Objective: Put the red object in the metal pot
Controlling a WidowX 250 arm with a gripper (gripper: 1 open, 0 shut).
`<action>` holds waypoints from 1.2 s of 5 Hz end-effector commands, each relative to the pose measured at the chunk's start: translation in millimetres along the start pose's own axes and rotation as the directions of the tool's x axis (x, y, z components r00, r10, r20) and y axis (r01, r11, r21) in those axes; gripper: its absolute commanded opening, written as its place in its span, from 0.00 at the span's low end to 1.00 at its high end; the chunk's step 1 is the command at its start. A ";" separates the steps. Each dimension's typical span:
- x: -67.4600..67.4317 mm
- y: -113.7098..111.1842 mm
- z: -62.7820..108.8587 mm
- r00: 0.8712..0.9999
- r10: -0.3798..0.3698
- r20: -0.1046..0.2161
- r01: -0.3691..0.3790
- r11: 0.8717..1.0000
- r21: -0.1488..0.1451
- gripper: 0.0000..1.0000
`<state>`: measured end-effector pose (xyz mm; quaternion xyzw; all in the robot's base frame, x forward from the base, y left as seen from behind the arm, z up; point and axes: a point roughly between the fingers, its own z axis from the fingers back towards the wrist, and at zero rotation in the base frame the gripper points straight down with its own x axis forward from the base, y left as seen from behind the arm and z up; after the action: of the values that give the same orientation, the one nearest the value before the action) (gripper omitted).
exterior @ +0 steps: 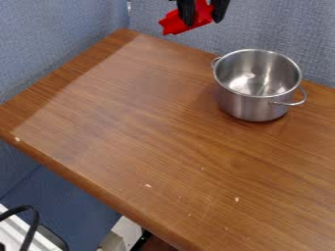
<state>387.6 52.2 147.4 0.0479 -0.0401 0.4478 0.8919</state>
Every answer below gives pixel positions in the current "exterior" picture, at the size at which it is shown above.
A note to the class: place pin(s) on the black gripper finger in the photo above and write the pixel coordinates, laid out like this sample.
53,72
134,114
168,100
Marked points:
186,11
221,7

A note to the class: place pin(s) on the red star-shaped block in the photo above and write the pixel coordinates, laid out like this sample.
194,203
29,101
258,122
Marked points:
176,26

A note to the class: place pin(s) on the metal pot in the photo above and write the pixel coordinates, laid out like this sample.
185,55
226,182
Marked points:
260,84

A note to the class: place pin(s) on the white box below table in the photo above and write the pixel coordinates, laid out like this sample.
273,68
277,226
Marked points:
22,233

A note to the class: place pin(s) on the white table bracket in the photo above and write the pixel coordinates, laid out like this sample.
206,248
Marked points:
122,237

